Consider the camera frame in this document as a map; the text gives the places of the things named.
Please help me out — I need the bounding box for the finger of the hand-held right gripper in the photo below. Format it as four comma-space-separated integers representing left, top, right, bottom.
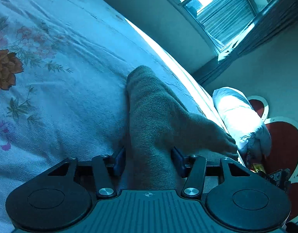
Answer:
258, 168, 292, 193

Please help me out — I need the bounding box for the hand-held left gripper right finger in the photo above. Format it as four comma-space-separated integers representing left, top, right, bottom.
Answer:
171, 147, 258, 198

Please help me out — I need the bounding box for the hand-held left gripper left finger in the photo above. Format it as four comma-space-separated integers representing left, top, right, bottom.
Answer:
47, 147, 126, 198

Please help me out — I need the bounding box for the colourful small packet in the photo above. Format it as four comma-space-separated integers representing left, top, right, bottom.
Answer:
246, 152, 265, 173

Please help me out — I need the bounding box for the red and white headboard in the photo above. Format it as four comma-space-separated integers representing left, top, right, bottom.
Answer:
246, 96, 298, 224

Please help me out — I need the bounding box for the white pillow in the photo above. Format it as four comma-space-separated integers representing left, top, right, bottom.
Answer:
212, 87, 272, 159

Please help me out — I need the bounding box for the white floral bed sheet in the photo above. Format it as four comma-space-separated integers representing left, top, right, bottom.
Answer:
0, 0, 245, 233

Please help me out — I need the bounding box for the dark window curtain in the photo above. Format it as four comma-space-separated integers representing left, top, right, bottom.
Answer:
195, 0, 298, 86

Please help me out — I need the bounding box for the sheer window curtain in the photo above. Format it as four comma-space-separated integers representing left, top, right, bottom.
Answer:
197, 0, 257, 47

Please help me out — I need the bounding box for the large sliding window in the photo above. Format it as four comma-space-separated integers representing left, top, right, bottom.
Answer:
161, 0, 279, 54

